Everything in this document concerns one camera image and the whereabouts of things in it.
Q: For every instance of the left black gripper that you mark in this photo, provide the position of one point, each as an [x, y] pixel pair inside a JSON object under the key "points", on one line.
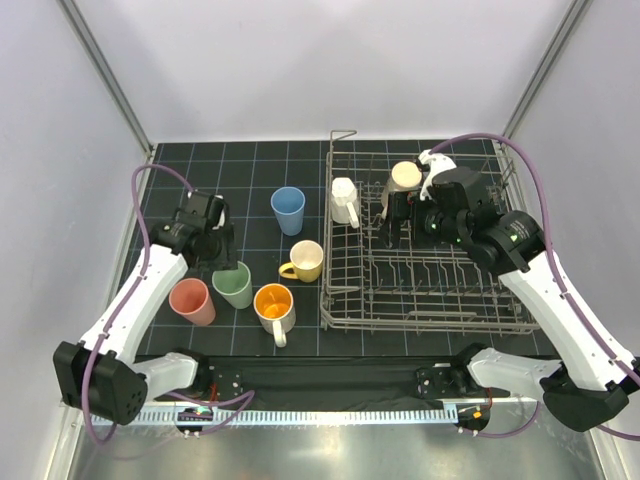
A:
{"points": [[227, 258]]}

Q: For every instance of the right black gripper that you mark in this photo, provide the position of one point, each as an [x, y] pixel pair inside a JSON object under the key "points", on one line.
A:
{"points": [[399, 208]]}

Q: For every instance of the green plastic cup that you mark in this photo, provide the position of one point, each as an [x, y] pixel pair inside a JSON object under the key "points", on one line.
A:
{"points": [[235, 286]]}

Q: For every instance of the beige patterned ceramic mug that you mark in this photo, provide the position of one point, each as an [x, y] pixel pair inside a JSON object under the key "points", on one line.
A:
{"points": [[405, 176]]}

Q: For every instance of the white faceted mug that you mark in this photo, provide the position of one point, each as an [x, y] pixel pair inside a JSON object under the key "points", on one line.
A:
{"points": [[344, 202]]}

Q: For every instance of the pink plastic cup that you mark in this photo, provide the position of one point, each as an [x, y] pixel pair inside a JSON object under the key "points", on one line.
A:
{"points": [[190, 298]]}

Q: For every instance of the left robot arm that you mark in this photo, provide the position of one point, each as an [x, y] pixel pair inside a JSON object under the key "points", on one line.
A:
{"points": [[100, 373]]}

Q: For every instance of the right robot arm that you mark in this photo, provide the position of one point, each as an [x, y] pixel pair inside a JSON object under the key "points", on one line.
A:
{"points": [[591, 381]]}

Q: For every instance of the black grid mat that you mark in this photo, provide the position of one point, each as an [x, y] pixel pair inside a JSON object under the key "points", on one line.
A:
{"points": [[246, 174]]}

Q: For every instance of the orange inside white mug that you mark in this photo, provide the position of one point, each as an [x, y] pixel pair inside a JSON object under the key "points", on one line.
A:
{"points": [[274, 305]]}

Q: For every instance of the yellow ceramic mug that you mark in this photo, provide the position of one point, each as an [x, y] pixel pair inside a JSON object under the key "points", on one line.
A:
{"points": [[306, 262]]}

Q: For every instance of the blue plastic cup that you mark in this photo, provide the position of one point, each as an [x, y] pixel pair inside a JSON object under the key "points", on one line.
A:
{"points": [[288, 204]]}

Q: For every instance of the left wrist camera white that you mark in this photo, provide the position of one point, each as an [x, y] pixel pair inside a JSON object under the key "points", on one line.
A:
{"points": [[216, 212]]}

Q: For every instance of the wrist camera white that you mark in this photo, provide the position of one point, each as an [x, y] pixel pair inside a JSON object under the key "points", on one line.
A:
{"points": [[216, 212], [435, 163]]}

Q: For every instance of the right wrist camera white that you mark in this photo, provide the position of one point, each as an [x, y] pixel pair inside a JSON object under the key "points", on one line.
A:
{"points": [[435, 163]]}

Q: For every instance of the grey wire dish rack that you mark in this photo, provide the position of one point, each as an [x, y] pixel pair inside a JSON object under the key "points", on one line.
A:
{"points": [[367, 286]]}

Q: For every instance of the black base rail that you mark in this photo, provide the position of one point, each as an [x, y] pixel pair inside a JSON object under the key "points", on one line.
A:
{"points": [[341, 384]]}

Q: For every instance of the white slotted cable duct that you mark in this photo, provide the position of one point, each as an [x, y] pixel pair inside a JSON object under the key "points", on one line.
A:
{"points": [[176, 416]]}

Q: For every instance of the right aluminium frame post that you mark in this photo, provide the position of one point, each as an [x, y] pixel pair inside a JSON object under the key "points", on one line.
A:
{"points": [[560, 39]]}

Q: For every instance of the aluminium frame post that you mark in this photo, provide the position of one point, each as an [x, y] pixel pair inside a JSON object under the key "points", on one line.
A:
{"points": [[560, 39], [84, 34]]}

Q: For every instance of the left aluminium frame post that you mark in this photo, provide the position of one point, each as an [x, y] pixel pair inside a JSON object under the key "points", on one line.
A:
{"points": [[84, 34]]}

